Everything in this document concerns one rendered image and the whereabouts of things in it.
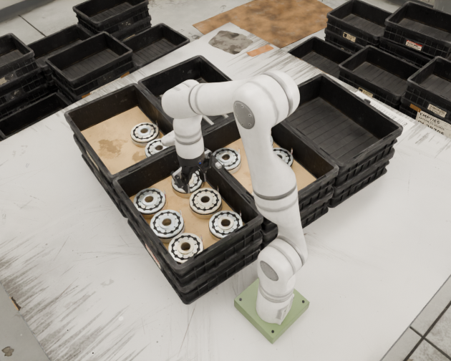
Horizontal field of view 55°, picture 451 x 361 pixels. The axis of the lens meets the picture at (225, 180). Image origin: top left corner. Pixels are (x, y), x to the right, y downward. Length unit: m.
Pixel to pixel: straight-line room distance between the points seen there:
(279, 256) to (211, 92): 0.40
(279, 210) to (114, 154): 0.86
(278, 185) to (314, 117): 0.88
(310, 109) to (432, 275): 0.73
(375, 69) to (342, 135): 1.20
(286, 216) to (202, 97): 0.30
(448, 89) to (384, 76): 0.38
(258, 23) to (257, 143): 3.15
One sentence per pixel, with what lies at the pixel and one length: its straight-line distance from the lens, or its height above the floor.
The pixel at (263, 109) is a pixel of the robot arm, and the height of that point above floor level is 1.46.
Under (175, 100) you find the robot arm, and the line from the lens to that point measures 1.01.
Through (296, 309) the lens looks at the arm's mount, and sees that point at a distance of 1.32.
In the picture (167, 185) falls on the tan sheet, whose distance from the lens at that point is 1.48.
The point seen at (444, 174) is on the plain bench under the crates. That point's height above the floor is 0.70.
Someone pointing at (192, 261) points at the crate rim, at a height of 0.93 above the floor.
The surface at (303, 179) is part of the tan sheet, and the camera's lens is 1.48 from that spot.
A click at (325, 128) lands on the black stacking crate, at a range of 1.67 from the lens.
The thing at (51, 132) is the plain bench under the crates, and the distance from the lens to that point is 2.00.
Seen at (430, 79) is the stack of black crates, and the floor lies 0.49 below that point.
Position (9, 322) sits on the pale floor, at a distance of 2.37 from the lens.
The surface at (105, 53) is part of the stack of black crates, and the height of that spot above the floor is 0.49.
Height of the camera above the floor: 1.94
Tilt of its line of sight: 49 degrees down
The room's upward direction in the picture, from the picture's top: 3 degrees counter-clockwise
